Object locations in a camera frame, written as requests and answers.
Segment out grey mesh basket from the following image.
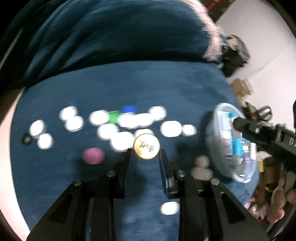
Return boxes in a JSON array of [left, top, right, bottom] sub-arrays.
[[206, 103, 257, 183]]

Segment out pink bottle cap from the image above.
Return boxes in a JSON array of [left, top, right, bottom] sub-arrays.
[[82, 148, 105, 165]]

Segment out blue bottle cap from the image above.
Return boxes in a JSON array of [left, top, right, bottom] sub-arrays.
[[120, 105, 137, 113]]

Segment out small black cap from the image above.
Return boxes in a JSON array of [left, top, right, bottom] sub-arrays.
[[21, 133, 32, 146]]

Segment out dark blue velvet blanket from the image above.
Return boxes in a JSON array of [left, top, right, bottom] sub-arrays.
[[10, 61, 267, 240]]

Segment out white stacked lid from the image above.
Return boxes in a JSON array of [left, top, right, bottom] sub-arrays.
[[149, 106, 167, 121]]

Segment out large white lid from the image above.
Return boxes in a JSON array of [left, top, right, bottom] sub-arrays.
[[160, 120, 182, 138]]

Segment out dark blue pillow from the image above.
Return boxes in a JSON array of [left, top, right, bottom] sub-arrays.
[[24, 1, 220, 79]]

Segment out pink fringed scarf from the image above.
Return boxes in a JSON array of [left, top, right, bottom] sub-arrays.
[[183, 0, 225, 62]]

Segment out white bottle cap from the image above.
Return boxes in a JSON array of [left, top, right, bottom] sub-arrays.
[[29, 120, 46, 138], [89, 109, 109, 126], [97, 123, 119, 141], [65, 115, 84, 132], [59, 105, 78, 121], [182, 125, 197, 137]]

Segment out green open cap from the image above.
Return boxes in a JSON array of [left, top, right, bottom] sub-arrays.
[[108, 110, 120, 124]]

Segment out gold lid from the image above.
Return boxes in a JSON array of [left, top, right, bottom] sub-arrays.
[[133, 133, 160, 160]]

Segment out white cap near front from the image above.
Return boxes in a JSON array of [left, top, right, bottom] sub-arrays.
[[160, 201, 180, 215]]

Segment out white jar lying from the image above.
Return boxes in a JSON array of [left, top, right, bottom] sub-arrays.
[[117, 113, 154, 130]]

